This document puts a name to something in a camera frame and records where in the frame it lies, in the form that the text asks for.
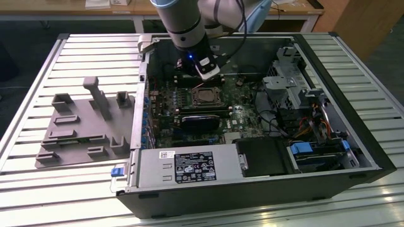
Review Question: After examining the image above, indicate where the metal socket cover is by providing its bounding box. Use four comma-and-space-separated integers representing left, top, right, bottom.
191, 87, 224, 107

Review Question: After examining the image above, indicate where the black RAM slot block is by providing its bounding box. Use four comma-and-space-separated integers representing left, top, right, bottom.
172, 70, 226, 88

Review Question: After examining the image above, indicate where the black RAM stick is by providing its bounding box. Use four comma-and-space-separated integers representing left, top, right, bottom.
180, 105, 228, 110

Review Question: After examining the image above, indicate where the green motherboard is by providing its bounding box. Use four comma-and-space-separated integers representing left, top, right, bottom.
148, 75, 272, 148

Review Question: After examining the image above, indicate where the metal disk bay cage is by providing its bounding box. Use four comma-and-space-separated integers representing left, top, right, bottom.
262, 46, 320, 112

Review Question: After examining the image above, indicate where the white box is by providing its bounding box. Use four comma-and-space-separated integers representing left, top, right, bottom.
84, 0, 112, 10

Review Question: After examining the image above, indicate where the grey parts rack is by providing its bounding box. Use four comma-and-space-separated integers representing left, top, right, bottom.
34, 76, 136, 169

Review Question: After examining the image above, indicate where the black drive bay box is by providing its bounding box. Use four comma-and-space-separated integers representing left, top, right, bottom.
232, 138, 295, 178

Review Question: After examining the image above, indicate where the wooden desk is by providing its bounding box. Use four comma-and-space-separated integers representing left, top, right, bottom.
0, 0, 326, 34

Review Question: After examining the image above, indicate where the grey power supply unit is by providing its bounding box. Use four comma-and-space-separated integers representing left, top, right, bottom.
126, 143, 244, 192

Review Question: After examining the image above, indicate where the blue disk carrier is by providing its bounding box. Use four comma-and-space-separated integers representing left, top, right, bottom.
287, 141, 314, 155

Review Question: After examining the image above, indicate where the wooden cabinet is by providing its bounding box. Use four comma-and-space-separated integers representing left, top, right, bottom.
314, 0, 404, 61

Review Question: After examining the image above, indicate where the black PC case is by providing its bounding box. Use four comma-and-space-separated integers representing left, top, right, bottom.
115, 32, 398, 219

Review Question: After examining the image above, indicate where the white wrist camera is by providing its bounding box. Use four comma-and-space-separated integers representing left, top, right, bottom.
195, 56, 222, 81

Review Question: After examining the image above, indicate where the black camera cable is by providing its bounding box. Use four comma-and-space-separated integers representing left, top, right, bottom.
220, 0, 250, 67

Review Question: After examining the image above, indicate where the black wire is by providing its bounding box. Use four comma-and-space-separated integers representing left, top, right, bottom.
258, 110, 290, 138

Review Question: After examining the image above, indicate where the orange yellow wire bundle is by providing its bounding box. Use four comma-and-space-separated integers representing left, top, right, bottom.
296, 116, 334, 140

